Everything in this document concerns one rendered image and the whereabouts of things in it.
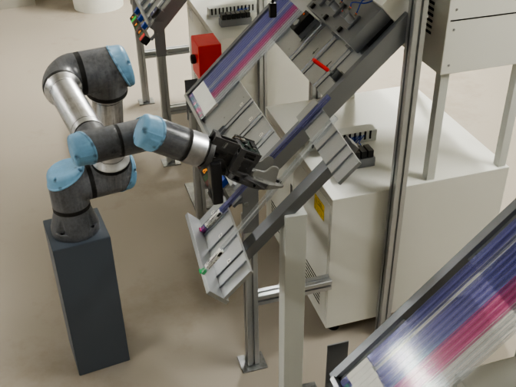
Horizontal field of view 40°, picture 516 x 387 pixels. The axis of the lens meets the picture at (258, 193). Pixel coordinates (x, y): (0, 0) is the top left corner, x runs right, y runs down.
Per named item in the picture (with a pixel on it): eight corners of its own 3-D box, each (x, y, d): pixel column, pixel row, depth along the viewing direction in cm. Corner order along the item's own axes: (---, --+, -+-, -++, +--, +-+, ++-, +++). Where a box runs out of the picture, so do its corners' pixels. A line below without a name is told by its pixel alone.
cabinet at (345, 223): (324, 341, 260) (331, 200, 226) (266, 232, 316) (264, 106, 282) (481, 303, 276) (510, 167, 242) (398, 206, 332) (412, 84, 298)
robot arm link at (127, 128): (110, 120, 163) (121, 124, 153) (157, 110, 167) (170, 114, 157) (117, 154, 165) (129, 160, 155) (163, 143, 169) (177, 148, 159)
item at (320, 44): (334, 107, 210) (324, 97, 207) (266, 31, 263) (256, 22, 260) (416, 24, 204) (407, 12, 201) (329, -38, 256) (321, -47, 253)
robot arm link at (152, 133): (139, 110, 154) (150, 112, 147) (184, 126, 159) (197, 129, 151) (127, 143, 155) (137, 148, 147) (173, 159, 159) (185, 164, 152)
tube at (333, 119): (204, 275, 175) (200, 273, 175) (203, 272, 176) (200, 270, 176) (338, 119, 160) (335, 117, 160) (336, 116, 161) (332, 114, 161)
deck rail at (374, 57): (248, 201, 216) (234, 191, 213) (246, 197, 218) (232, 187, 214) (420, 27, 202) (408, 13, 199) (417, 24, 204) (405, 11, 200)
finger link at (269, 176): (295, 176, 162) (260, 162, 158) (282, 196, 164) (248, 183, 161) (292, 169, 164) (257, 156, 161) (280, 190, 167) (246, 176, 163)
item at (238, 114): (243, 190, 216) (236, 185, 214) (194, 100, 269) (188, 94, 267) (286, 146, 212) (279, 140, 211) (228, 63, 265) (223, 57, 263)
